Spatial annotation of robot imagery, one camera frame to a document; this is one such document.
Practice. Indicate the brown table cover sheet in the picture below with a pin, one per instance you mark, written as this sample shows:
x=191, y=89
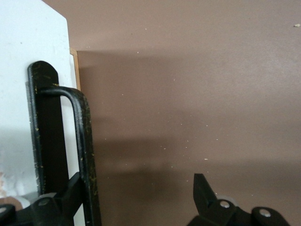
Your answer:
x=188, y=94

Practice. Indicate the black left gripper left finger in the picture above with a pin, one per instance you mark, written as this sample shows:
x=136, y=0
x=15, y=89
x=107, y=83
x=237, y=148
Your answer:
x=51, y=209

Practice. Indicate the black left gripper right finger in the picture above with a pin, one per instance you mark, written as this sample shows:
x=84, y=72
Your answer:
x=207, y=207

